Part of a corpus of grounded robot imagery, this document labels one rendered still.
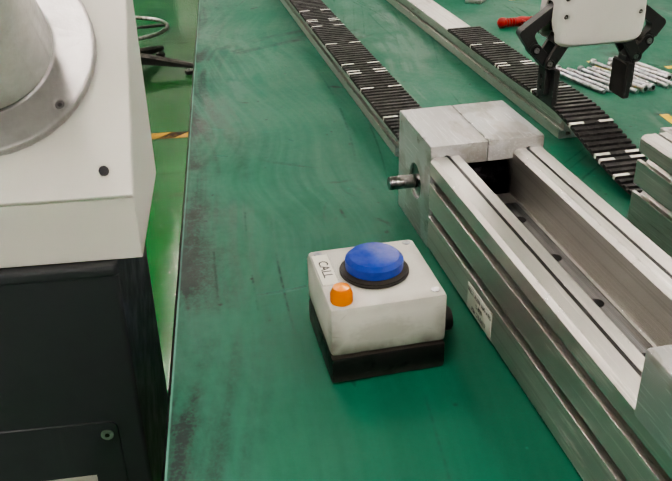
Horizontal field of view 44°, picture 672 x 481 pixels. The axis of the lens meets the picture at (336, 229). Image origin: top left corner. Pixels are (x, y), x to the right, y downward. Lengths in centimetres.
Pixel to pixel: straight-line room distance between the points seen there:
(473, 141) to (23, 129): 37
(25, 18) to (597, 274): 46
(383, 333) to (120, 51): 36
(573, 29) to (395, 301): 44
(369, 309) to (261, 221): 26
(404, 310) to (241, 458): 14
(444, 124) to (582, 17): 23
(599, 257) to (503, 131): 17
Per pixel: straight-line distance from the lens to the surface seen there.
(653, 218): 76
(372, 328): 55
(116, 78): 74
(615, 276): 58
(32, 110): 73
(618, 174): 86
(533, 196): 68
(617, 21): 92
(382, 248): 57
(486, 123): 73
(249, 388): 57
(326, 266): 57
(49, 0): 78
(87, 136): 73
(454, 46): 126
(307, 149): 92
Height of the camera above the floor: 114
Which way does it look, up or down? 28 degrees down
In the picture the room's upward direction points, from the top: 1 degrees counter-clockwise
